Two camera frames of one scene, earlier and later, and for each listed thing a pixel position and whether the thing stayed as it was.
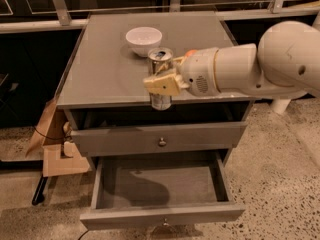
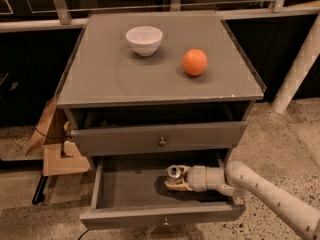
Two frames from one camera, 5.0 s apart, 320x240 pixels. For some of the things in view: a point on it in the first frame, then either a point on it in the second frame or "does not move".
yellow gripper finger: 180,58 -> 185,168
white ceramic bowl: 142,39 does not move
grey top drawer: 158,138 does not move
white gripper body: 199,71 -> 195,178
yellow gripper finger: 163,85 -> 177,186
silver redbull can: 160,60 -> 173,171
